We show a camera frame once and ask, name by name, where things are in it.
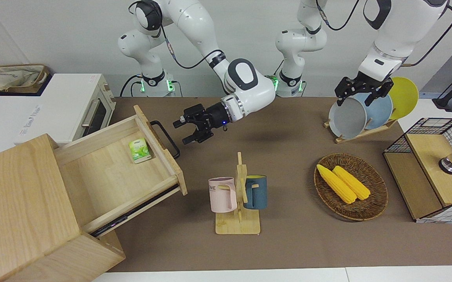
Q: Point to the pink mug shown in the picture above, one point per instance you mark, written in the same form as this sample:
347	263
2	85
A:
220	196

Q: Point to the wooden plate rack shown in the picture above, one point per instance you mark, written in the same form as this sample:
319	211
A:
370	132

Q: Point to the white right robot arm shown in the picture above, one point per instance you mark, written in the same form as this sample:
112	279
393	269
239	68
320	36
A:
194	23

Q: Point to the yellow corn cob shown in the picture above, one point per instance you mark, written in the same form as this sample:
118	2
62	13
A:
337	184
353	182

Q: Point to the light wooden cabinet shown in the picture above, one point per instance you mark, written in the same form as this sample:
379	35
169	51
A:
14	196

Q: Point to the yellow plate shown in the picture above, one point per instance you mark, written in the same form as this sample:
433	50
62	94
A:
404	98

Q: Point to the light blue plate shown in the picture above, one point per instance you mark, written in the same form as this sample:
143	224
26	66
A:
380	111

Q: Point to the grey plate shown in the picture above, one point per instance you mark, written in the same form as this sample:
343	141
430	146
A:
347	119

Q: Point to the green tea box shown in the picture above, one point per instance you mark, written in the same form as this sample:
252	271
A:
139	150

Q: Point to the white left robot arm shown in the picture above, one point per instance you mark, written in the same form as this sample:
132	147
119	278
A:
398	35

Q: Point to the brown wicker basket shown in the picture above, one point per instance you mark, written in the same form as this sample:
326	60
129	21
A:
374	196

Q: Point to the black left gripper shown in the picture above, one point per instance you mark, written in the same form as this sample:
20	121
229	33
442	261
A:
366	85

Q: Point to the white toaster oven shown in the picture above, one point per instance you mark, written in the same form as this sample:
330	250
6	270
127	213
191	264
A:
53	105

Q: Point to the brown table mat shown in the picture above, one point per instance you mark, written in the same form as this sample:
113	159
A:
288	243

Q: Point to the dark blue mug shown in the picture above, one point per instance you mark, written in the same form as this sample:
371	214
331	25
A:
259	194

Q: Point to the wooden mug tree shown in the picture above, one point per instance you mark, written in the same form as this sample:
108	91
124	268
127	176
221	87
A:
237	225

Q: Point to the brown basket with cloth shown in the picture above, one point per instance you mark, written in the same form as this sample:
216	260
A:
14	78

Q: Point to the light wooden drawer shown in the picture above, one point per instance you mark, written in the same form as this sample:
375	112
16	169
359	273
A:
112	176

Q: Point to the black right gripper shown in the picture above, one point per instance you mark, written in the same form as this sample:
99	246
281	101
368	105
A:
214	115

